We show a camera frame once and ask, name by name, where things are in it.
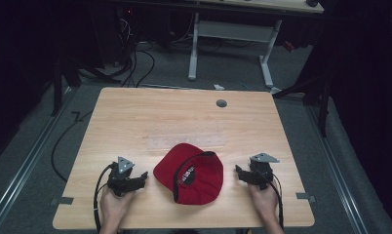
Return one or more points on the metal floor rail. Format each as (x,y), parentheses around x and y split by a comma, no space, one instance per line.
(21,175)
(338,182)

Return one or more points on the red baseball cap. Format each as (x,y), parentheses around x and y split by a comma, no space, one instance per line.
(189,174)

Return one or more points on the white-legged desk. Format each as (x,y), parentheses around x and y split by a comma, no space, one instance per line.
(231,31)

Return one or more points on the person's right hand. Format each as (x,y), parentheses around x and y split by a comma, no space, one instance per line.
(265,201)

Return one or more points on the grey tape strip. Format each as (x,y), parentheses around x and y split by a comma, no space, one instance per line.
(305,196)
(64,200)

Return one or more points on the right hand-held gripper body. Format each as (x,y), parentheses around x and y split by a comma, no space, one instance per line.
(260,172)

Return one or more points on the black stand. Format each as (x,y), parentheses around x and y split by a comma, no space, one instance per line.
(314,94)
(62,81)

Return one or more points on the person's left hand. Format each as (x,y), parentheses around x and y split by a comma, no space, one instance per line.
(114,203)

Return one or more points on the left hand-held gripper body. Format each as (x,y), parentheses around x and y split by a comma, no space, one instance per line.
(120,177)

